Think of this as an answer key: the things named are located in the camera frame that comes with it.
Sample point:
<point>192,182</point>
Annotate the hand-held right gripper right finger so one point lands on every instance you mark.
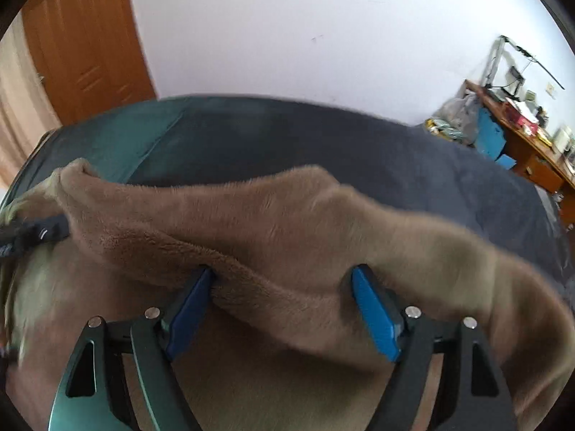
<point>375,318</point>

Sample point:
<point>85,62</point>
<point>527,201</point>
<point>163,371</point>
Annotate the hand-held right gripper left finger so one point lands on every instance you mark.
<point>188,316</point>

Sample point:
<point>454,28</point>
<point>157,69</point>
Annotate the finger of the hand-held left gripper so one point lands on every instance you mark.
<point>45,232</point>

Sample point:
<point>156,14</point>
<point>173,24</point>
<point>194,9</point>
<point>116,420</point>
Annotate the brown fleece garment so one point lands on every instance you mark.
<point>287,215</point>

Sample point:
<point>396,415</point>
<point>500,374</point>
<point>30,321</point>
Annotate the teal bed sheet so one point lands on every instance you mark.
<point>112,139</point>

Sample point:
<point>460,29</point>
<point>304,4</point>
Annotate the beige curtain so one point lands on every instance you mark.
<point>22,112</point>

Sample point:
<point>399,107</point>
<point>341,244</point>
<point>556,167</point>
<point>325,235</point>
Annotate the brown wooden door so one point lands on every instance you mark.
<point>81,31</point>

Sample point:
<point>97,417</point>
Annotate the clear plastic bag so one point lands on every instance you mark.
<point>453,112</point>

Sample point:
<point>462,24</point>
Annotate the wooden desk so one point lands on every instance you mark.
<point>521,148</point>

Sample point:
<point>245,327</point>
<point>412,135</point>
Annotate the red box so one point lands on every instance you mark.
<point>521,112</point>

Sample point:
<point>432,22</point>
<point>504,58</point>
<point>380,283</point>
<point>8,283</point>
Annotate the white jug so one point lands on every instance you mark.
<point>564,139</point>

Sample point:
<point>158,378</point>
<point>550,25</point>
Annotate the white wall socket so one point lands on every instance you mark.
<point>551,90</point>

